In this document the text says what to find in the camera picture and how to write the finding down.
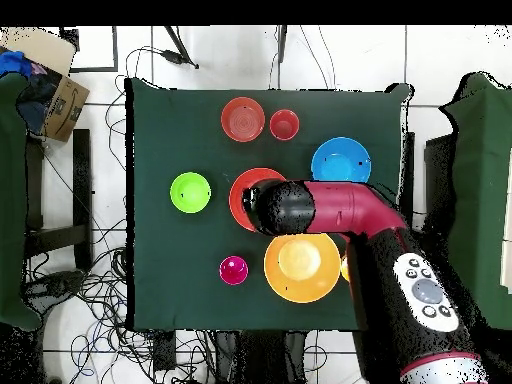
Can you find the magenta-red plastic cup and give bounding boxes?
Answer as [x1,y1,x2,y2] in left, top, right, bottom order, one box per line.
[218,255,250,286]

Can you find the dark green table cloth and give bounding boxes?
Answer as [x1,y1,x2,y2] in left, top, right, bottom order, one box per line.
[125,77,413,333]

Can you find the wide orange-red shallow bowl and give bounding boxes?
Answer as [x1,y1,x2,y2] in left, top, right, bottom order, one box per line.
[228,167,287,233]

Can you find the small black power box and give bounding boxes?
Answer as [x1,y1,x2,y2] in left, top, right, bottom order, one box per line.
[153,331,177,371]

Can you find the black metal frame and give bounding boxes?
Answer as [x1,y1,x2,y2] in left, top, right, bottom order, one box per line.
[59,25,119,74]

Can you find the large blue plastic bowl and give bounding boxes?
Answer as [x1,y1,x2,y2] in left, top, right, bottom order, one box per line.
[310,136,373,185]

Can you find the brown cardboard box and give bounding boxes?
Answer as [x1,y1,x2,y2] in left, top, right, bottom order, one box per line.
[0,26,91,143]

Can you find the small orange-red ringed bowl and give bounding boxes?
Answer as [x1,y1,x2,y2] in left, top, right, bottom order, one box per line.
[220,96,266,144]

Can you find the green cloth covered table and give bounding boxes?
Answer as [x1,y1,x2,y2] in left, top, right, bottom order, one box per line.
[0,73,43,331]
[439,71,512,329]

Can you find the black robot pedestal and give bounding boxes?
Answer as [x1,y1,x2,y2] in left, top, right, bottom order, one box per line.
[215,330,309,384]

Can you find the blue cloth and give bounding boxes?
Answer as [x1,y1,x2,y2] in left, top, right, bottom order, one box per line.
[0,50,33,78]

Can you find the large orange plastic bowl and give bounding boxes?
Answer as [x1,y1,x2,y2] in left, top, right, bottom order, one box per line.
[263,232,342,304]

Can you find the tangle of black cables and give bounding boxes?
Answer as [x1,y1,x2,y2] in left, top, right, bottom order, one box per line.
[23,215,217,384]

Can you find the black chair frame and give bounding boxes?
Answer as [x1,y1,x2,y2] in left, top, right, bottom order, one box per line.
[23,128,93,273]

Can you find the black rounded floor base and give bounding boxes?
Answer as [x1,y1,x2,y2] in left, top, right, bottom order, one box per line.
[23,269,85,307]

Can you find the orange-red plastic cup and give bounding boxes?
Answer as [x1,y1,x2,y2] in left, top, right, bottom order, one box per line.
[268,108,301,142]

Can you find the green plastic bowl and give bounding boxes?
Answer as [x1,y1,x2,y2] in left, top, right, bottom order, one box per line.
[169,171,212,215]

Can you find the black tripod leg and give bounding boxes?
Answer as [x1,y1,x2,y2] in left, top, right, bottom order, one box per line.
[163,25,200,70]
[276,25,289,64]

